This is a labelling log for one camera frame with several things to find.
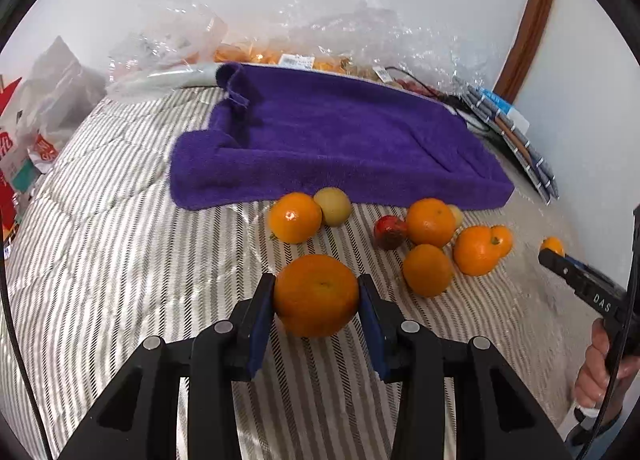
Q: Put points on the orange near yellow fruit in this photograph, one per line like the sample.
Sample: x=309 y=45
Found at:
x=295 y=218

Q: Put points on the pale yellow fruit behind orange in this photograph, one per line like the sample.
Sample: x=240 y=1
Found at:
x=457 y=214

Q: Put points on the grey plastic bag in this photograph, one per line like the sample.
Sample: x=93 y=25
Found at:
x=56 y=98

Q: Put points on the purple towel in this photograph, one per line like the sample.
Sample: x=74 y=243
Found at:
x=281 y=130

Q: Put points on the striped bed quilt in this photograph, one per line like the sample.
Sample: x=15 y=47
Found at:
x=104 y=259

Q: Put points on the front right orange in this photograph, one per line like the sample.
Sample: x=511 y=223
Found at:
x=427 y=270

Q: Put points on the orange behind apple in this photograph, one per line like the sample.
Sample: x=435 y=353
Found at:
x=430 y=221

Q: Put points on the red paper bag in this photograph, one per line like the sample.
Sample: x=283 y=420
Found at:
x=12 y=160

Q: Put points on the left clear plastic bag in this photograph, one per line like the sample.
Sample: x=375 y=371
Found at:
x=173 y=32

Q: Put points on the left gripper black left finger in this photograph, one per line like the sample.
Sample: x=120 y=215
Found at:
x=136 y=415

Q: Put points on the small orange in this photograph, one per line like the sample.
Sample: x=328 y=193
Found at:
x=553 y=244

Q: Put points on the red apple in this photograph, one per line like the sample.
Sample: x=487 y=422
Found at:
x=389 y=232

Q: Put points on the small right mandarin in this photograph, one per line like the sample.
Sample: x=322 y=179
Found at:
x=501 y=239

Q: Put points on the large orange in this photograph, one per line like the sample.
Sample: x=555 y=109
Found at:
x=315 y=296
x=476 y=251

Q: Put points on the clear bag of mandarins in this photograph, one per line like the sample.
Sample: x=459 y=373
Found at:
x=280 y=52

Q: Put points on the brown wooden door frame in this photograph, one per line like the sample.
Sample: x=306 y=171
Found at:
x=524 y=48

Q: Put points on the crumpled clear plastic bag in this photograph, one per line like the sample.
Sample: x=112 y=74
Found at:
x=367 y=33

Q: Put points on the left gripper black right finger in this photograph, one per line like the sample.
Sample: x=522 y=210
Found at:
x=497 y=417

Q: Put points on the person's right hand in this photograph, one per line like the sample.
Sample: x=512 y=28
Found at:
x=593 y=378

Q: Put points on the yellow-green round fruit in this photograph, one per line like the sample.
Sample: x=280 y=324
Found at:
x=334 y=204

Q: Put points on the blue tissue pack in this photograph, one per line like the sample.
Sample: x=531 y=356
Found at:
x=512 y=113

